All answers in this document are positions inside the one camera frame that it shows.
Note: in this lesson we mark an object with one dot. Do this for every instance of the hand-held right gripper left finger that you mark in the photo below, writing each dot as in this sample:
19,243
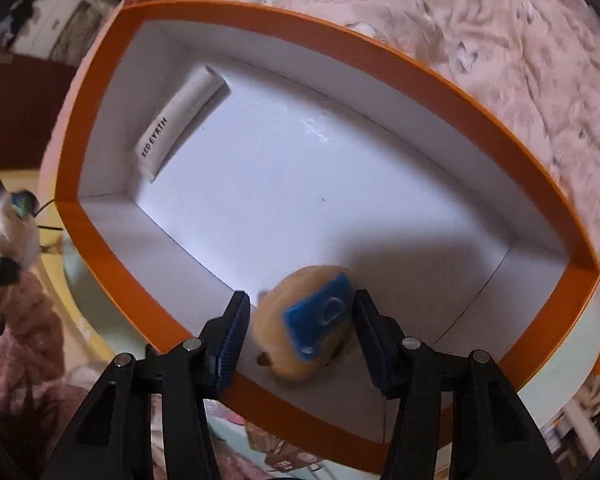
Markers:
232,340

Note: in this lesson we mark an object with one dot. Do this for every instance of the tan hamster plush toy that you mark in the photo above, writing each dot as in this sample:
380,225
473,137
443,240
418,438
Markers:
280,305

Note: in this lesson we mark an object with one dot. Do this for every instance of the small pale haired doll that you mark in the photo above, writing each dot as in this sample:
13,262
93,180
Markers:
10,225

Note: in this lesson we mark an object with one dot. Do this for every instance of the white cosmetic tube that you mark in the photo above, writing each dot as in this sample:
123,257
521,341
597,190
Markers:
177,120

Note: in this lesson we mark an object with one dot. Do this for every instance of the pink fuzzy cloth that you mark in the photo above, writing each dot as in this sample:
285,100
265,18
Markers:
25,350

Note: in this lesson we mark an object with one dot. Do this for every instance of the pink floral blanket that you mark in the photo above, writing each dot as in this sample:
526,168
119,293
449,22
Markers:
480,35

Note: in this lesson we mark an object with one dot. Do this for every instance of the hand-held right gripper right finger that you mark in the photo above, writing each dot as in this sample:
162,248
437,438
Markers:
367,340

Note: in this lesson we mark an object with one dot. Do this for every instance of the orange cardboard box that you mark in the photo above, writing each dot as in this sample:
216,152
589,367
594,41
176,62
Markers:
330,185

